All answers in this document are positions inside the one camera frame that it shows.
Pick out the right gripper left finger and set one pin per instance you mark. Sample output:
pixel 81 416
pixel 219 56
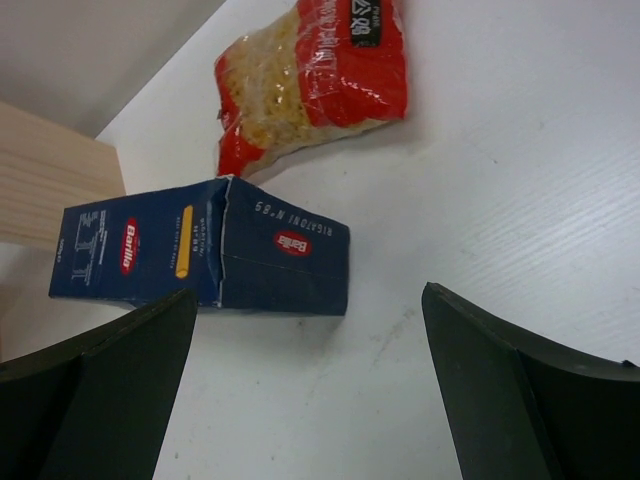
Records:
pixel 97 405

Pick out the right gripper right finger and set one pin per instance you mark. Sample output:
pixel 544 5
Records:
pixel 521 406

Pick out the red pasta bag front side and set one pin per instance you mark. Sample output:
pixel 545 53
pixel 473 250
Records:
pixel 323 71

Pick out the blue Barilla pasta box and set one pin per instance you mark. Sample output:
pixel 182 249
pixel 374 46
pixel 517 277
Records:
pixel 232 243

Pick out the wooden two-tier shelf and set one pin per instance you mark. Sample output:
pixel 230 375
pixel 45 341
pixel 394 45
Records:
pixel 45 168

